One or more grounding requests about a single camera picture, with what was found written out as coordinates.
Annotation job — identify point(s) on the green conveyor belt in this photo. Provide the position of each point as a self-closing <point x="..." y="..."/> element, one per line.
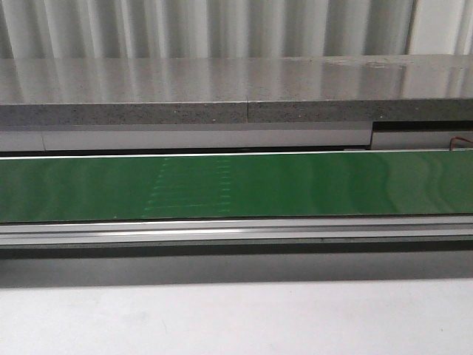
<point x="40" y="190"/>

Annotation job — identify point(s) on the grey stone counter slab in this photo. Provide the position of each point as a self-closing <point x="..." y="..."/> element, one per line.
<point x="116" y="91"/>

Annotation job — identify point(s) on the white corrugated curtain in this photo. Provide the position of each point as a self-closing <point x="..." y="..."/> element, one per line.
<point x="233" y="29"/>

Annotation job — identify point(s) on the aluminium conveyor frame rail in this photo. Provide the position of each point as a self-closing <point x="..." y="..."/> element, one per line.
<point x="336" y="228"/>

